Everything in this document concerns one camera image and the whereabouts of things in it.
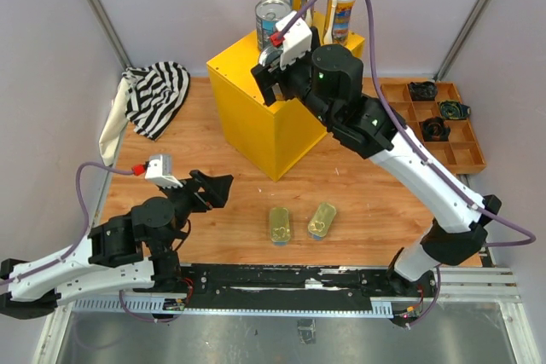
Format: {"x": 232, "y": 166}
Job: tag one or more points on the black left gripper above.
{"x": 216, "y": 193}

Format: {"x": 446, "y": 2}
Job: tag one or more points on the black white striped cloth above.
{"x": 149, "y": 98}

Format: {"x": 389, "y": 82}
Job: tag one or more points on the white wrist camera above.
{"x": 295, "y": 44}
{"x": 158, "y": 170}

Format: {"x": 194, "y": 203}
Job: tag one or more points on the black cloth roll back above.
{"x": 423, "y": 91}

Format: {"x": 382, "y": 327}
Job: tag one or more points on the yellow tall congee can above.
{"x": 337, "y": 21}

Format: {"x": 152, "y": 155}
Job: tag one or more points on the blue Progresso soup can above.
{"x": 267, "y": 14}

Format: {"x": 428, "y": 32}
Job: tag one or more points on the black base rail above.
{"x": 297, "y": 289}

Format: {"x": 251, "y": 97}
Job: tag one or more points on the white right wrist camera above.
{"x": 295, "y": 44}

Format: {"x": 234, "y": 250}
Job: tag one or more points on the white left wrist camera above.
{"x": 158, "y": 170}

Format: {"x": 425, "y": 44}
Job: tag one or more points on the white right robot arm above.
{"x": 327, "y": 80}

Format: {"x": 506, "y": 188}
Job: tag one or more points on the yellow cabinet box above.
{"x": 272, "y": 138}

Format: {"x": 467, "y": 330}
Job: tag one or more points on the gold tin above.
{"x": 279, "y": 226}
{"x": 321, "y": 221}

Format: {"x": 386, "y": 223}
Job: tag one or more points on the black cloth roll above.
{"x": 435, "y": 130}
{"x": 423, "y": 91}

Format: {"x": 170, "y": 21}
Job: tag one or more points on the dark green patterned cloth roll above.
{"x": 454, "y": 110}

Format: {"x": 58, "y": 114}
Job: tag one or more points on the black cloth roll middle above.
{"x": 435, "y": 130}

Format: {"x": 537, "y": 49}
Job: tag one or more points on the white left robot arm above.
{"x": 131, "y": 251}

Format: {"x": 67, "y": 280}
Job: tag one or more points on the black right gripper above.
{"x": 265, "y": 78}

